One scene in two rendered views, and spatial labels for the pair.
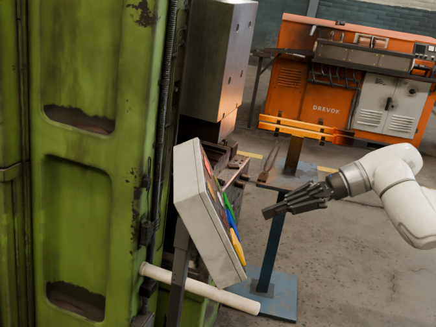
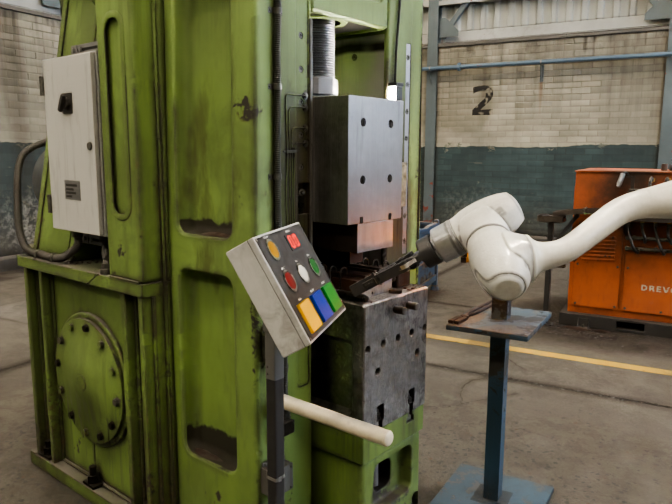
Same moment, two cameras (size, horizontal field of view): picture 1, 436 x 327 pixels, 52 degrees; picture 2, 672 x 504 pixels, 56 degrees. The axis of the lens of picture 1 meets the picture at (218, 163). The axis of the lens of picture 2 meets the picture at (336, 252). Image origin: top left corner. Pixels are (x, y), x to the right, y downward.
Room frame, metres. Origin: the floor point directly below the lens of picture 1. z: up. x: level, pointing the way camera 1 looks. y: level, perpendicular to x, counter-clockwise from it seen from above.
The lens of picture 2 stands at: (-0.33, -0.73, 1.40)
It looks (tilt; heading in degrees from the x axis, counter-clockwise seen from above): 9 degrees down; 24
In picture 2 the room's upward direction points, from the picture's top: straight up
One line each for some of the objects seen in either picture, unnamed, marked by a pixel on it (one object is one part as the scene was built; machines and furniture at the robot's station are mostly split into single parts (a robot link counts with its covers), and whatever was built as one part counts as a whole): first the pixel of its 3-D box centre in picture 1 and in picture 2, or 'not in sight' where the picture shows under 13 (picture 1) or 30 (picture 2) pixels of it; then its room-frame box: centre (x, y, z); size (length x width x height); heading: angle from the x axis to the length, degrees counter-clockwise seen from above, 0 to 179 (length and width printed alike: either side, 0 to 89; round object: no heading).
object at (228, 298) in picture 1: (200, 288); (328, 417); (1.27, -0.01, 0.62); 0.44 x 0.05 x 0.05; 74
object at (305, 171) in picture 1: (289, 174); (500, 320); (2.08, -0.36, 0.75); 0.40 x 0.30 x 0.02; 173
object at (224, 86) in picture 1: (189, 48); (335, 159); (1.72, 0.18, 1.37); 0.42 x 0.39 x 0.40; 74
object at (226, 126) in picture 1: (178, 112); (327, 230); (1.68, 0.19, 1.12); 0.42 x 0.20 x 0.10; 74
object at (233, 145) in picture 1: (222, 147); (390, 275); (1.81, -0.01, 0.95); 0.12 x 0.08 x 0.06; 74
